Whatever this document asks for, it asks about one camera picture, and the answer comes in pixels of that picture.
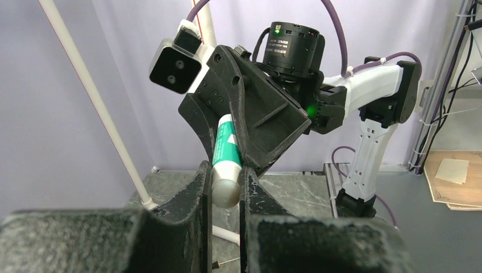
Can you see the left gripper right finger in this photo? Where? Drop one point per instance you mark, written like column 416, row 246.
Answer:
column 274, row 240

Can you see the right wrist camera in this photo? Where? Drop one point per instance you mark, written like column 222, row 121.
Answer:
column 179, row 62

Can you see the wooden board with paper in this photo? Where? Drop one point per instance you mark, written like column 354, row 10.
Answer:
column 454, row 178

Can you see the yellow black screwdriver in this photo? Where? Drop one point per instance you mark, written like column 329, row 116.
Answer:
column 217, row 264

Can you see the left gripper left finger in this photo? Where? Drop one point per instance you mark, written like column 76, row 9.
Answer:
column 174, row 237

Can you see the aluminium stand with cables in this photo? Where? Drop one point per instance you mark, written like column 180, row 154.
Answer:
column 433, row 108

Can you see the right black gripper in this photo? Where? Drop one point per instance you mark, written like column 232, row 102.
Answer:
column 267, row 121

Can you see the white PVC pipe frame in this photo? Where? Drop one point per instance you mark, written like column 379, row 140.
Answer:
column 116, row 41

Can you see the green white glue stick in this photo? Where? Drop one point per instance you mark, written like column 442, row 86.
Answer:
column 227, row 164

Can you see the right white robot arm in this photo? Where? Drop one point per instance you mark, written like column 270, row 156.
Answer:
column 383, row 93

